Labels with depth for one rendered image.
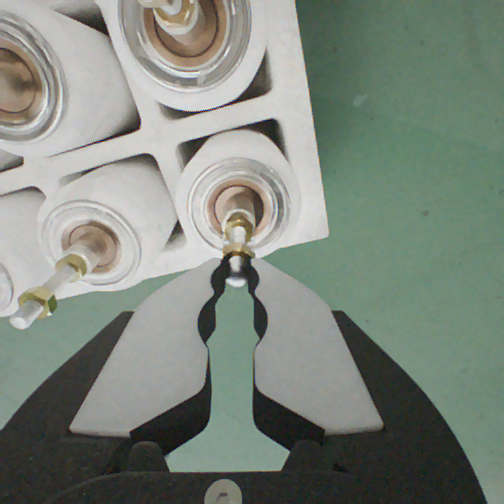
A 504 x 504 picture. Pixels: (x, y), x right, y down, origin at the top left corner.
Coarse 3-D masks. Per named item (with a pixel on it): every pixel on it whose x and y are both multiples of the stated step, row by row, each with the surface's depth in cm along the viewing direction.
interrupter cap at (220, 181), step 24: (216, 168) 20; (240, 168) 20; (264, 168) 20; (192, 192) 21; (216, 192) 21; (240, 192) 21; (264, 192) 21; (192, 216) 22; (216, 216) 22; (264, 216) 22; (288, 216) 22; (216, 240) 23; (264, 240) 23
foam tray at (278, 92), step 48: (48, 0) 21; (96, 0) 21; (288, 0) 22; (288, 48) 23; (144, 96) 25; (240, 96) 34; (288, 96) 25; (96, 144) 26; (144, 144) 26; (192, 144) 36; (288, 144) 27; (0, 192) 28; (48, 192) 28; (288, 240) 31
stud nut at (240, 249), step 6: (228, 246) 15; (234, 246) 15; (240, 246) 15; (246, 246) 15; (222, 252) 14; (228, 252) 14; (234, 252) 14; (240, 252) 14; (246, 252) 14; (252, 252) 15; (222, 258) 15; (228, 258) 15; (246, 258) 15
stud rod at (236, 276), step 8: (232, 232) 17; (240, 232) 17; (232, 240) 16; (240, 240) 16; (232, 264) 14; (240, 264) 14; (232, 272) 13; (240, 272) 13; (232, 280) 14; (240, 280) 14
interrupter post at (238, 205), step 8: (232, 200) 21; (240, 200) 20; (248, 200) 21; (224, 208) 21; (232, 208) 19; (240, 208) 19; (248, 208) 20; (224, 216) 19; (232, 216) 19; (248, 216) 19; (224, 224) 19
